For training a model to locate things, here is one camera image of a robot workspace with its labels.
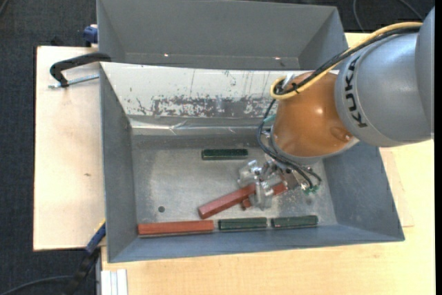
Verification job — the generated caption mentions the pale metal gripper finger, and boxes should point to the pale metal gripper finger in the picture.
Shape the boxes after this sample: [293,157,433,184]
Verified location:
[253,180,274,212]
[236,159,262,186]

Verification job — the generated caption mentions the dark green flat block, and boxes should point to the dark green flat block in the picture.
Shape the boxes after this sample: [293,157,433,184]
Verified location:
[218,217,269,231]
[201,148,249,161]
[270,215,319,229]

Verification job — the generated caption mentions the grey metal bin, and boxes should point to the grey metal bin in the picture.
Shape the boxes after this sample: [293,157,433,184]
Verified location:
[95,0,405,263]

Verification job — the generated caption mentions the pale wood board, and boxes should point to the pale wood board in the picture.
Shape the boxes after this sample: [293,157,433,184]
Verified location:
[32,45,415,252]

